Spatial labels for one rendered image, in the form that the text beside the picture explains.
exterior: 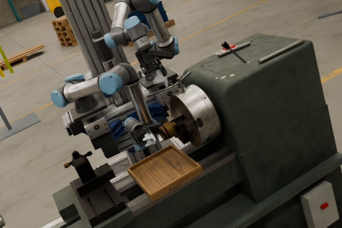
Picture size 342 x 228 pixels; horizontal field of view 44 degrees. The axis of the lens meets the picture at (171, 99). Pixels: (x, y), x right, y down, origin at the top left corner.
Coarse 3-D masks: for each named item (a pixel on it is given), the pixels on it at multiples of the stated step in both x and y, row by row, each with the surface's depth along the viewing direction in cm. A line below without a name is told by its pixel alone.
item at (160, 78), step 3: (159, 69) 197; (156, 72) 196; (159, 72) 196; (159, 75) 196; (162, 75) 196; (156, 78) 196; (159, 78) 196; (162, 78) 197; (165, 78) 196; (156, 81) 196; (159, 81) 196; (162, 81) 197; (165, 81) 197; (165, 84) 199
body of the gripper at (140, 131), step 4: (136, 128) 229; (140, 128) 230; (144, 128) 225; (132, 132) 229; (136, 132) 223; (140, 132) 222; (144, 132) 221; (132, 136) 229; (136, 136) 220; (140, 136) 221; (144, 136) 222; (136, 140) 225; (140, 140) 221
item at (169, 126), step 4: (164, 124) 218; (168, 124) 217; (172, 124) 218; (160, 128) 217; (164, 128) 217; (168, 128) 216; (172, 128) 216; (160, 132) 221; (164, 132) 216; (168, 132) 216; (172, 132) 216; (176, 132) 220; (164, 136) 216; (168, 136) 217; (172, 136) 218
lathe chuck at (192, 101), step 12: (180, 96) 215; (192, 96) 213; (180, 108) 220; (192, 108) 209; (204, 108) 210; (180, 120) 230; (204, 120) 210; (192, 132) 220; (204, 132) 211; (192, 144) 229; (204, 144) 220
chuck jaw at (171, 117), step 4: (172, 100) 225; (168, 104) 224; (172, 104) 224; (168, 108) 224; (172, 108) 223; (176, 108) 224; (168, 112) 222; (172, 112) 222; (176, 112) 223; (180, 112) 223; (168, 116) 221; (172, 116) 221; (176, 116) 222; (180, 116) 222; (168, 120) 220; (172, 120) 221; (176, 120) 225
